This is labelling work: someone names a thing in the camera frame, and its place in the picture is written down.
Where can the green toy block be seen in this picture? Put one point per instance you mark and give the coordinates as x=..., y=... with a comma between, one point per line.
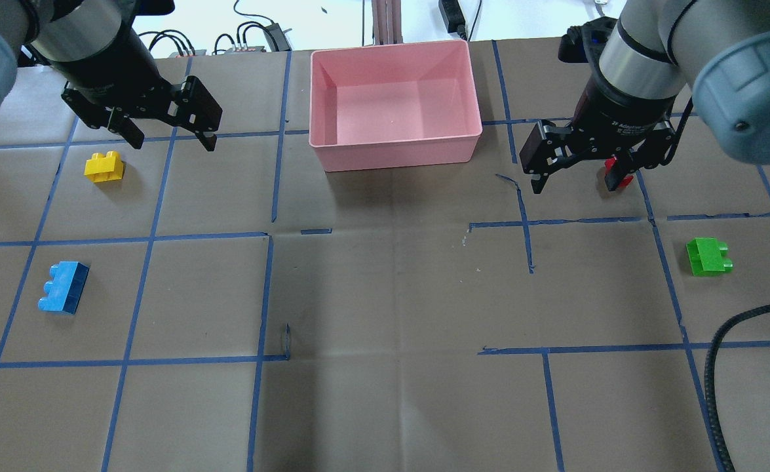
x=708, y=257

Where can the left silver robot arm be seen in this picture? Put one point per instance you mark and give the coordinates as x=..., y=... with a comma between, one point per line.
x=59, y=31

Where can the blue toy block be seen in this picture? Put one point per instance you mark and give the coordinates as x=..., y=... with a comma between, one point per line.
x=64, y=289

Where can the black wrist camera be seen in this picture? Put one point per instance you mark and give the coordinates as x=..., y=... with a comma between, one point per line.
x=585, y=43

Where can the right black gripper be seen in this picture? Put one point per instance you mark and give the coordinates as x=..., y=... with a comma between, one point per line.
x=615, y=117

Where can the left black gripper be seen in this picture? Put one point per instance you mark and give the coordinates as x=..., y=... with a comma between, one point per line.
x=111, y=73

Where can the red toy block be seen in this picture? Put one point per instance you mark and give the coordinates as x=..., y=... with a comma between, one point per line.
x=614, y=178

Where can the aluminium frame post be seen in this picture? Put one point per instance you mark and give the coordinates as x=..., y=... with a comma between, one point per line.
x=387, y=22

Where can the yellow toy block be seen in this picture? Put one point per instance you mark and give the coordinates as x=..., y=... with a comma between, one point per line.
x=104, y=167

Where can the black power adapter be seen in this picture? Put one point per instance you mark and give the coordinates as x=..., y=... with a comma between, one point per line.
x=453, y=17

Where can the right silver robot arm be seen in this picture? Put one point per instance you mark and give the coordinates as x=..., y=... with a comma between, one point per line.
x=650, y=69

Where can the pink plastic box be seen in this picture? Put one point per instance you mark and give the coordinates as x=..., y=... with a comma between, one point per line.
x=392, y=106

